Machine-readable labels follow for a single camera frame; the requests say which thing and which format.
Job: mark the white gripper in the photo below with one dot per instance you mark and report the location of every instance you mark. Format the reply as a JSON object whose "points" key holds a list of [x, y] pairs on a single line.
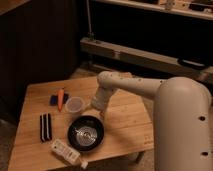
{"points": [[101, 99]]}

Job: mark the clear plastic cup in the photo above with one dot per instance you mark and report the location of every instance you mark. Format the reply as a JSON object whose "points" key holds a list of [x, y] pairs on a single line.
{"points": [[74, 105]]}

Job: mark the dark ceramic bowl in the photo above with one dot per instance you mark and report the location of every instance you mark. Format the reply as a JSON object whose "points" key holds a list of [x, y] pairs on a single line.
{"points": [[85, 133]]}

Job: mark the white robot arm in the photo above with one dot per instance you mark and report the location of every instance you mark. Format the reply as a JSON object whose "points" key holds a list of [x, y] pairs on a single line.
{"points": [[181, 126]]}

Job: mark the orange carrot toy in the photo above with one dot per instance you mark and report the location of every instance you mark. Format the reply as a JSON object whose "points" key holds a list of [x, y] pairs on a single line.
{"points": [[60, 99]]}

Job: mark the wooden table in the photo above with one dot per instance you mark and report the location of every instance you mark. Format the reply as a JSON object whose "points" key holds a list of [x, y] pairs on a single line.
{"points": [[129, 128]]}

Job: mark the blue rectangular block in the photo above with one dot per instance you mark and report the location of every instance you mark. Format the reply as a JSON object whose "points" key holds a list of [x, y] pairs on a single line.
{"points": [[54, 99]]}

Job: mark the long grey metal case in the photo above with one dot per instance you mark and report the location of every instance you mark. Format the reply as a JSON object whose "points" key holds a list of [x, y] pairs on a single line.
{"points": [[145, 59]]}

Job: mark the vertical metal pole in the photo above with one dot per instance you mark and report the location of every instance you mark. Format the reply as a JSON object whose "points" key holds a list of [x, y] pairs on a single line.
{"points": [[90, 31]]}

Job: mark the black striped eraser block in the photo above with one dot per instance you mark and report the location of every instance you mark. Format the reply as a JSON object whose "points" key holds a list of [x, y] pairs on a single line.
{"points": [[45, 127]]}

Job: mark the wooden shelf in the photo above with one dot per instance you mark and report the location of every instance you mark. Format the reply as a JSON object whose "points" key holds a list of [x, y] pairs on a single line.
{"points": [[178, 7]]}

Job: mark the black case handle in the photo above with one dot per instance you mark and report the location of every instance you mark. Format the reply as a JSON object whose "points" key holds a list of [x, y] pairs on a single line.
{"points": [[193, 65]]}

